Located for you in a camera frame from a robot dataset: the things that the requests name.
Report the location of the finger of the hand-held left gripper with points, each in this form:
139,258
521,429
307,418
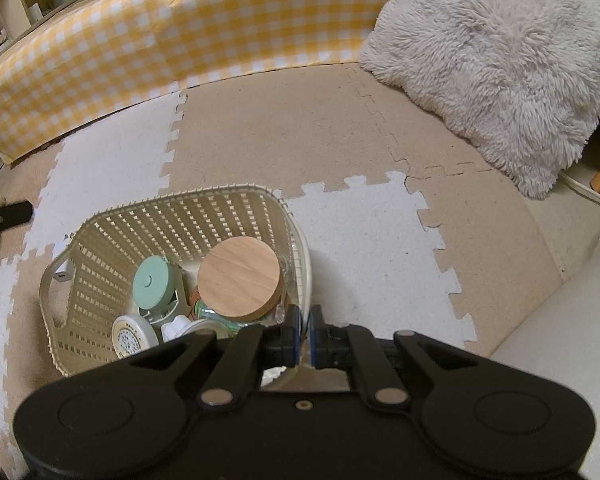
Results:
7,217

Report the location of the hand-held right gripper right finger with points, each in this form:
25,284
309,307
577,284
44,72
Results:
317,337

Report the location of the white plastic item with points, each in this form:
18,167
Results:
185,330

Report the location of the beige foam mat tile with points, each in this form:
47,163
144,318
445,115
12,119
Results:
280,125
480,210

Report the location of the fluffy grey-white pillow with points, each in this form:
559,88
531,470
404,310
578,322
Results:
495,60

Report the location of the mint green round case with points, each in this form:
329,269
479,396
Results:
155,282

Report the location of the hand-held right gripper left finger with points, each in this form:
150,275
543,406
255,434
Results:
292,337

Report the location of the yellow checked padded bumper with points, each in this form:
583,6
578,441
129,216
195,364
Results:
155,45

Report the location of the white charger adapter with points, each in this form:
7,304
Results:
64,267

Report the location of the white round patterned container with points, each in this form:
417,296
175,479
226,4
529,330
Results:
132,337

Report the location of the glass jar with wooden lid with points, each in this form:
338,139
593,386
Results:
240,277

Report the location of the cream perforated plastic basket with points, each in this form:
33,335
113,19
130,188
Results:
130,230

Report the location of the white open shelf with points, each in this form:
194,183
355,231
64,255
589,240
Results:
25,5

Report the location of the white foam mat tile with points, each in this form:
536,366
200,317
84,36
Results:
110,160
375,260

